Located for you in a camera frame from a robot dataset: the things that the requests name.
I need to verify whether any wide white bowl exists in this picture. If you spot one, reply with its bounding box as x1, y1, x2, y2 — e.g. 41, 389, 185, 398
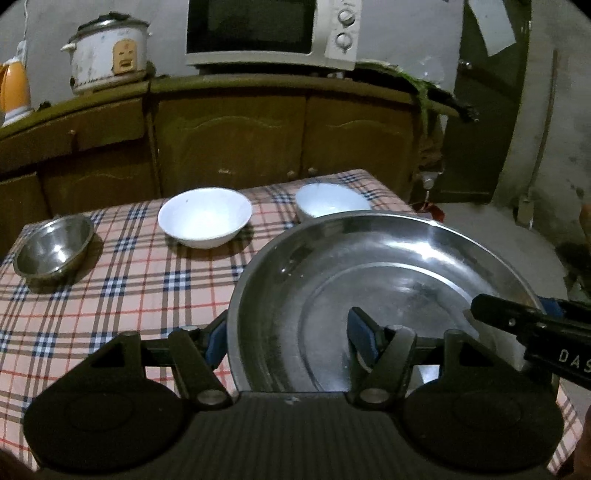
158, 187, 253, 249

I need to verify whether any deep white bowl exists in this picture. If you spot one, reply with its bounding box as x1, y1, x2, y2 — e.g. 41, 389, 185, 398
295, 183, 372, 222

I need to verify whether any steel bowl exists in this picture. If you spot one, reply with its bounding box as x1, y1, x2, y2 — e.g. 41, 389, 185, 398
13, 215, 96, 283

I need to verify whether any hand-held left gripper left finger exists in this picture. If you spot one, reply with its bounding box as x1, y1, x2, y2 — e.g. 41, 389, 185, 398
90, 318, 233, 410

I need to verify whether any green onion bunch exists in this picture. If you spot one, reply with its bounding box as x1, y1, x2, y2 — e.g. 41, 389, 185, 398
355, 65, 481, 123

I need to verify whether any white rice cooker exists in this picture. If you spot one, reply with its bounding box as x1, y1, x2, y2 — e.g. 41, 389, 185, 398
61, 16, 152, 95

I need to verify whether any white paper sheet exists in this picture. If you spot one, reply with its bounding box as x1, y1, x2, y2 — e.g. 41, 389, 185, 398
466, 0, 516, 57

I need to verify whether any dark green door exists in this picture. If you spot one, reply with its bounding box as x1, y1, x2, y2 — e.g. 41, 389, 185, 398
436, 0, 532, 204

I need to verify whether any brown wooden cabinet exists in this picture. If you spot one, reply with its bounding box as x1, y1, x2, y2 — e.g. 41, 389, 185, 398
0, 74, 455, 241

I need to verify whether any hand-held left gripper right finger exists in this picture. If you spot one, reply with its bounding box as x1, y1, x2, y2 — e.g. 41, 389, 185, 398
346, 306, 502, 410

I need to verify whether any white microwave oven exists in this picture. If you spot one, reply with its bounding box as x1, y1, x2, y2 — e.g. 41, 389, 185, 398
185, 0, 362, 71

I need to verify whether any orange electric kettle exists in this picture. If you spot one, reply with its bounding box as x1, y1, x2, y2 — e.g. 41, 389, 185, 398
0, 44, 34, 126

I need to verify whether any red plastic bag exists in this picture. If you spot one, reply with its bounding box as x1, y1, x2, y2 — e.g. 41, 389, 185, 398
416, 198, 446, 222

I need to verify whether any large steel plate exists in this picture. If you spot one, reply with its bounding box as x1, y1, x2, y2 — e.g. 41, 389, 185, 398
226, 210, 548, 393

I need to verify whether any plaid tablecloth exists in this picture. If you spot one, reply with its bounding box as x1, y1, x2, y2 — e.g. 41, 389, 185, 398
0, 168, 583, 476

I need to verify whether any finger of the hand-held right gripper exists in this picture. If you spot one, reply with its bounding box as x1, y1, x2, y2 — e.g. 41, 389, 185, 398
471, 293, 557, 344
541, 298, 591, 325

